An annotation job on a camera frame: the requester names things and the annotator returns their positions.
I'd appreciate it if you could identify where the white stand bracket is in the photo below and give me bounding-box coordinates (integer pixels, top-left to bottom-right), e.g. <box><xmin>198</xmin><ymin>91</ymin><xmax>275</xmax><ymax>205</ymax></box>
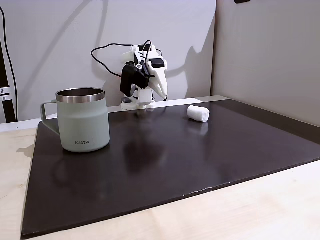
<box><xmin>0</xmin><ymin>86</ymin><xmax>12</xmax><ymax>101</ymax></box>

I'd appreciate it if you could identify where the pale green steel mug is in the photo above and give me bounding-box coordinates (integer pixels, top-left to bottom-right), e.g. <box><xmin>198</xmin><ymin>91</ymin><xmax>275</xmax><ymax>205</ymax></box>
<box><xmin>39</xmin><ymin>87</ymin><xmax>111</xmax><ymax>153</ymax></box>

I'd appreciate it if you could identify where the black stand pole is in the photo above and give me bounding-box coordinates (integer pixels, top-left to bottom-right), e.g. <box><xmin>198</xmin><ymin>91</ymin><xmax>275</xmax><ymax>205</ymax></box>
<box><xmin>0</xmin><ymin>37</ymin><xmax>17</xmax><ymax>123</ymax></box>

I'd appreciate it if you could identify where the black camera box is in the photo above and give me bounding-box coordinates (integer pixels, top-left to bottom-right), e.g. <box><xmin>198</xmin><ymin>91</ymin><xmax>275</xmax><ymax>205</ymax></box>
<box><xmin>120</xmin><ymin>63</ymin><xmax>151</xmax><ymax>98</ymax></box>

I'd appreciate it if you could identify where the black camera cable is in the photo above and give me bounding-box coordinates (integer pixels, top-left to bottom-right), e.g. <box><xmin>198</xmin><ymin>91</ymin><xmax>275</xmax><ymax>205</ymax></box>
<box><xmin>90</xmin><ymin>39</ymin><xmax>153</xmax><ymax>79</ymax></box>

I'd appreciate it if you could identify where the black table mat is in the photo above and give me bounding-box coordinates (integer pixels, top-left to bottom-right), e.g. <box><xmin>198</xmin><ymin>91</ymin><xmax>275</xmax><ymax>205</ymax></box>
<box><xmin>20</xmin><ymin>98</ymin><xmax>320</xmax><ymax>239</ymax></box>

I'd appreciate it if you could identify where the black hanging cable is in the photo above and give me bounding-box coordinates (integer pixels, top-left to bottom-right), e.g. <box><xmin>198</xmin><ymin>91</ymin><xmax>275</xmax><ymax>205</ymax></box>
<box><xmin>0</xmin><ymin>4</ymin><xmax>20</xmax><ymax>122</ymax></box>

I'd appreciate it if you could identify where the white gauze roll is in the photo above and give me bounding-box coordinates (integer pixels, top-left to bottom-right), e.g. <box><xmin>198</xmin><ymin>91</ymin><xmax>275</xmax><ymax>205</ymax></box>
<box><xmin>186</xmin><ymin>105</ymin><xmax>210</xmax><ymax>123</ymax></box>

